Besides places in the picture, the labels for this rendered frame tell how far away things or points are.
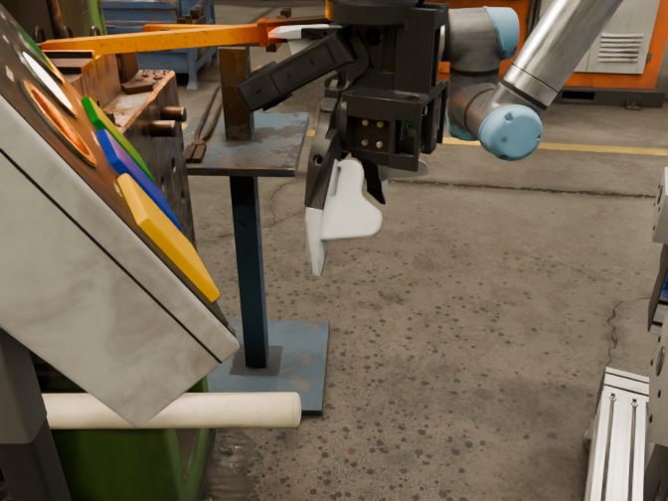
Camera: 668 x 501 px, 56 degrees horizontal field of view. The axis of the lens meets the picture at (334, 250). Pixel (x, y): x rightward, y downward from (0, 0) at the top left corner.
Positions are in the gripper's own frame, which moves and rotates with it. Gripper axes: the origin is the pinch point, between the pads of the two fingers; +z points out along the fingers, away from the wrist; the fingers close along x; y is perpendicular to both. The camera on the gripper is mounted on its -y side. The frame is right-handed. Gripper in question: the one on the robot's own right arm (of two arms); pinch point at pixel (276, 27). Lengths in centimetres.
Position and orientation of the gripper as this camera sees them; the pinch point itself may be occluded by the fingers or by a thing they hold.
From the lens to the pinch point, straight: 99.9
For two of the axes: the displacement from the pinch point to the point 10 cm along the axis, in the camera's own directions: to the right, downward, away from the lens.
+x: -0.1, -4.9, 8.7
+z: -10.0, 0.4, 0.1
